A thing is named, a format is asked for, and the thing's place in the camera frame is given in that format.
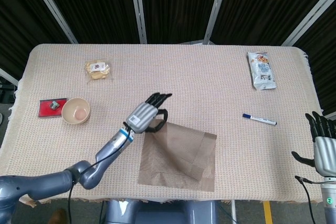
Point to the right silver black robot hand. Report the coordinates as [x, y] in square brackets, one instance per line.
[326, 153]

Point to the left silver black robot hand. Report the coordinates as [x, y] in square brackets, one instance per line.
[140, 116]

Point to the brown woven placemat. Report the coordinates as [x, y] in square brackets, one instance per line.
[183, 155]

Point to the beige round bowl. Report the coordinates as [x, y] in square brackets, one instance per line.
[68, 115]

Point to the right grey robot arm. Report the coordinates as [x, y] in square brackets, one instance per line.
[329, 208]

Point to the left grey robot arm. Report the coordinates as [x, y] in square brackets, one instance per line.
[110, 146]

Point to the beige checked tablecloth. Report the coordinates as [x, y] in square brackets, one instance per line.
[183, 77]

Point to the clear bag of biscuits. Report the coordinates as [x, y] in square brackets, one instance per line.
[98, 73]

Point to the white marker with blue cap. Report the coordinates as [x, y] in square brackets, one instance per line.
[258, 119]

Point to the small grey metal block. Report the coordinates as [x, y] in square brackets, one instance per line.
[54, 105]

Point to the red flat ink pad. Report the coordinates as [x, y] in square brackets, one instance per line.
[44, 110]

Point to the grey robot torso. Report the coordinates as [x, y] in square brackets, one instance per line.
[162, 213]

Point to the white printed snack packet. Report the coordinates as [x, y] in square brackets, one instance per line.
[262, 72]

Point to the white metal table leg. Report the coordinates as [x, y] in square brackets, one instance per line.
[233, 212]

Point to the dark pleated curtain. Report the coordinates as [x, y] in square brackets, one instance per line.
[99, 3]

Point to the brown shoe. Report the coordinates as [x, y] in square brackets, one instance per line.
[57, 216]

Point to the white metal frame post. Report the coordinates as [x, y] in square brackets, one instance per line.
[8, 75]
[52, 6]
[216, 6]
[138, 6]
[309, 16]

